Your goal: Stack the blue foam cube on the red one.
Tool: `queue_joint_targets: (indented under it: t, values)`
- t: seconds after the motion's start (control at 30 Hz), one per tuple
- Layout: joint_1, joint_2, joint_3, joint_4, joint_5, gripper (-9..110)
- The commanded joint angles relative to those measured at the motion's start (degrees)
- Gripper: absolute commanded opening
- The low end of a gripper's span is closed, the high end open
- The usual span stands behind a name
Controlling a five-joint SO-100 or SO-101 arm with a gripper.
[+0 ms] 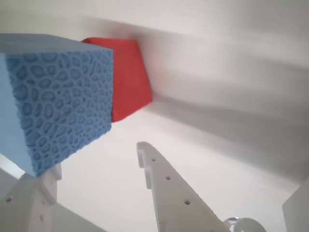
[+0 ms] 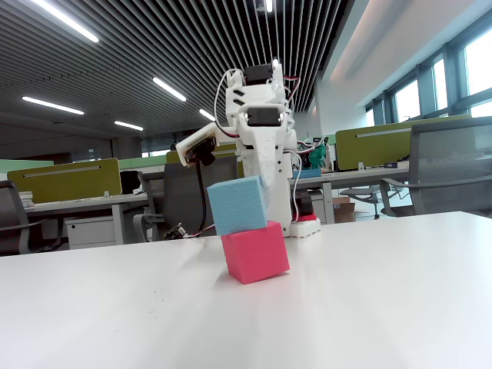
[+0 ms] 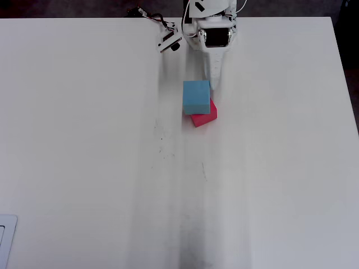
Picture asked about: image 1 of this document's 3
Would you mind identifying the red foam cube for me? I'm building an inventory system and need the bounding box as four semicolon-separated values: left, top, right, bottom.
81;37;153;123

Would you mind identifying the blue foam cube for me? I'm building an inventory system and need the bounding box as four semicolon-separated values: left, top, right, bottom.
0;33;114;177

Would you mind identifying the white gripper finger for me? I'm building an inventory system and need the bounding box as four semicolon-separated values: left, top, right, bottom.
0;164;62;232
137;142;229;232

